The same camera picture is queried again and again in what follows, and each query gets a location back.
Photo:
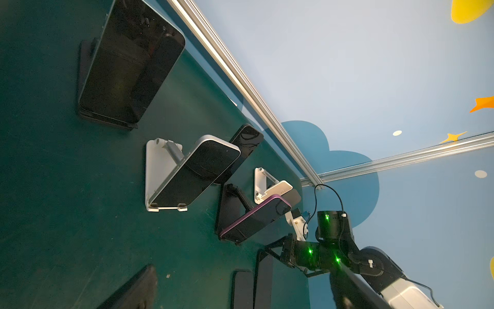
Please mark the black phone stand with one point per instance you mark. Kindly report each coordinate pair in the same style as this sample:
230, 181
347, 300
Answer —
233, 204

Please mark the white-edged phone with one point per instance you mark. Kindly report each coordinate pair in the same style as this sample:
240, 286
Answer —
197, 171

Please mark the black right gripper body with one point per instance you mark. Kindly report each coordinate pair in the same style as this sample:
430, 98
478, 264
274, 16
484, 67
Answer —
296, 254

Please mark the horizontal aluminium back bar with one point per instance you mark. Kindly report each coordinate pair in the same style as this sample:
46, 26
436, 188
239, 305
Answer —
198, 24

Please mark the black stand far left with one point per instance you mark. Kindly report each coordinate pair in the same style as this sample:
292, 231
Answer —
87, 97

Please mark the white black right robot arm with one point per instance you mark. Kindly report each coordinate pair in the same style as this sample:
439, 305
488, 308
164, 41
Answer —
367, 278

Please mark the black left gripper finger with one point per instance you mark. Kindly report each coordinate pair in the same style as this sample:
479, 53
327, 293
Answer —
139, 292

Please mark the purple phone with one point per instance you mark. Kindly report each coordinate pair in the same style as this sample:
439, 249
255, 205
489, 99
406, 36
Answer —
256, 219

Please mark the white stand under phone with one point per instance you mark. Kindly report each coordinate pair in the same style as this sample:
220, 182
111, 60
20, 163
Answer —
161, 157

